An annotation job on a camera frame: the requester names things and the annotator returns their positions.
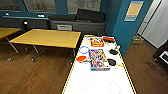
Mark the orange game paddle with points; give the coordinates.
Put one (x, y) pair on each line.
(81, 58)

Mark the orange bowl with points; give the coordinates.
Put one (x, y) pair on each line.
(96, 41)

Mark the red black game paddle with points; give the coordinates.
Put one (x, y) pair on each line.
(108, 39)

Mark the white bench sign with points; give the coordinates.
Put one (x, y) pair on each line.
(65, 27)

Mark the black sofa cushion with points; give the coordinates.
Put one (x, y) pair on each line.
(90, 15)

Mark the yellow air hockey table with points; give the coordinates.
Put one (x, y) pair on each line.
(98, 81)

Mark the yellow wooden table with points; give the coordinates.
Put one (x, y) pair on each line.
(46, 37)
(8, 32)

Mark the interior glass window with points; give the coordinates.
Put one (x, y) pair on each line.
(39, 6)
(83, 6)
(10, 5)

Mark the cardboard box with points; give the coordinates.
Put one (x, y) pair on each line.
(136, 40)

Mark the small black speaker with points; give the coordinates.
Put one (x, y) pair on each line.
(25, 24)

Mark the pale framed wall sign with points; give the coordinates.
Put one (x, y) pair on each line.
(134, 10)

